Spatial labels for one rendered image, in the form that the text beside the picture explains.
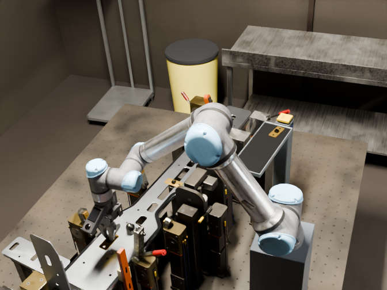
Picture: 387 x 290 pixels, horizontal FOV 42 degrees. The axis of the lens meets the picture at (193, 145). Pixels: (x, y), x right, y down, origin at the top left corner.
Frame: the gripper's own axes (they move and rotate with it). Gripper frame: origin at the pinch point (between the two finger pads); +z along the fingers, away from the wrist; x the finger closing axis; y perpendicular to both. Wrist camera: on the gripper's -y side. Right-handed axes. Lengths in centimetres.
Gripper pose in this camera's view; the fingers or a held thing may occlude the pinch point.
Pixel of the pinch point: (107, 238)
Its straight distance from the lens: 199.1
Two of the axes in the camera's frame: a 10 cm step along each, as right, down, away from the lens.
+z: 0.6, 8.0, 5.9
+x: -8.7, -2.5, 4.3
